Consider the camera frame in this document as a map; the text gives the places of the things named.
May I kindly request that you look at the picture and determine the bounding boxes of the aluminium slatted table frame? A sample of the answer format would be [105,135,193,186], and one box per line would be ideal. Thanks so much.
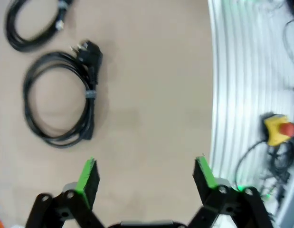
[207,0,294,228]

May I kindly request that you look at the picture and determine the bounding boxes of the black power cable with plug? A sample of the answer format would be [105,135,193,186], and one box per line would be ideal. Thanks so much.
[22,40,104,146]

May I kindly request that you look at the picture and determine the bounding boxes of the black USB cable grey tie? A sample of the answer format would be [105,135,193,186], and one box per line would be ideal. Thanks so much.
[5,0,74,52]

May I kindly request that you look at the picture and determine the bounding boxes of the yellow emergency stop red button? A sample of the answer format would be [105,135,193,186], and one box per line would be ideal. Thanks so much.
[262,113,294,146]

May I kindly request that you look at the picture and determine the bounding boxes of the tangled black robot cables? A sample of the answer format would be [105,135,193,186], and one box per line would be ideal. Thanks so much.
[233,139,294,207]

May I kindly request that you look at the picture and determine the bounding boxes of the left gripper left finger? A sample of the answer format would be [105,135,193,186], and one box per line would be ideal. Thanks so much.
[24,156,107,228]

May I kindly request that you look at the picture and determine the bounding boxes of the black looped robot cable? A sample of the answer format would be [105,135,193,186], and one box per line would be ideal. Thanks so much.
[282,19,294,69]

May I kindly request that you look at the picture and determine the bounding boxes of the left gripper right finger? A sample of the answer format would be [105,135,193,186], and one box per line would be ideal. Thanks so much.
[184,153,275,228]

